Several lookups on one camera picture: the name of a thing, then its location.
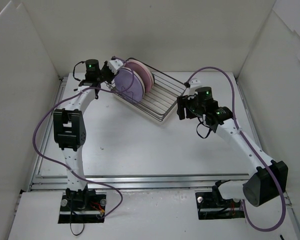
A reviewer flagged purple plate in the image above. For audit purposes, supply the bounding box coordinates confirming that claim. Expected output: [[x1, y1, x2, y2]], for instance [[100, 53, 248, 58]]
[[114, 67, 145, 103]]

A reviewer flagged black wire dish rack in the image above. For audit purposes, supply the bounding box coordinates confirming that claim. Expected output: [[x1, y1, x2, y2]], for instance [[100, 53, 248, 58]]
[[106, 57, 186, 123]]

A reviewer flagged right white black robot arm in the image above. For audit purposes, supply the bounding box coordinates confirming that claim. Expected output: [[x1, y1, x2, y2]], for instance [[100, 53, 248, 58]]
[[177, 86, 289, 207]]

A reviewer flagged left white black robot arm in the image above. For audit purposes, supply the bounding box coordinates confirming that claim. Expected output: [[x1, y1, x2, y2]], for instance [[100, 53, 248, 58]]
[[53, 59, 124, 210]]

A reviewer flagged pink plate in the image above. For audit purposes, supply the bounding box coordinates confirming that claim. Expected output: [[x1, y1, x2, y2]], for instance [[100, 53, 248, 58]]
[[125, 59, 155, 93]]

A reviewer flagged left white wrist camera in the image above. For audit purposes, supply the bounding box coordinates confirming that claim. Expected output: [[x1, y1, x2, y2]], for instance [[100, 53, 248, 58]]
[[107, 57, 124, 75]]

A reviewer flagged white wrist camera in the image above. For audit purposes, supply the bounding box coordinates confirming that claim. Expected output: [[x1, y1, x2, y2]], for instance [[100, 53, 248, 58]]
[[183, 78, 203, 96], [107, 57, 124, 75]]

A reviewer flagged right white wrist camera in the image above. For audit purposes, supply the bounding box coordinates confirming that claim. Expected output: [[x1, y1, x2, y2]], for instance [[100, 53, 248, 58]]
[[183, 78, 203, 96]]

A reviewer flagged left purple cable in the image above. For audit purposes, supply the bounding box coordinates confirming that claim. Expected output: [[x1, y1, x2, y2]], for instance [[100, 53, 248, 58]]
[[32, 55, 135, 218]]

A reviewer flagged aluminium left rail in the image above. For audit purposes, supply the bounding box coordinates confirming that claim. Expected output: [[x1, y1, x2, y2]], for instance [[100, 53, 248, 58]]
[[25, 76, 68, 192]]

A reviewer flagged aluminium rail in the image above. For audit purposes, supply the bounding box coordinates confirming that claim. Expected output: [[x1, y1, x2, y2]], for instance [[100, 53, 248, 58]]
[[234, 78, 288, 225], [29, 174, 249, 191], [25, 76, 68, 192]]

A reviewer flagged aluminium right rail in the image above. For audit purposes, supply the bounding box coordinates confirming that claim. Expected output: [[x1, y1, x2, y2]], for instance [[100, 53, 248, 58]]
[[234, 78, 288, 225]]

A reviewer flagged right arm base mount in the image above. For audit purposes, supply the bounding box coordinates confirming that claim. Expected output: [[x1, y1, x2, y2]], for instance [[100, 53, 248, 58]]
[[195, 191, 245, 220]]

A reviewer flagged aluminium front rail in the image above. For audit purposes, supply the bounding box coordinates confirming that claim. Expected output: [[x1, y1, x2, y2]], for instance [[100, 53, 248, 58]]
[[29, 174, 249, 191]]

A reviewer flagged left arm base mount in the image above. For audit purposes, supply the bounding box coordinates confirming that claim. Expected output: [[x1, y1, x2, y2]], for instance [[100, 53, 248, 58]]
[[58, 193, 107, 224]]

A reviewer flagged black cable on floor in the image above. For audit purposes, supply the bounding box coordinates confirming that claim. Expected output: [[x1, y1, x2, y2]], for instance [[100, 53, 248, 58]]
[[69, 207, 85, 236]]

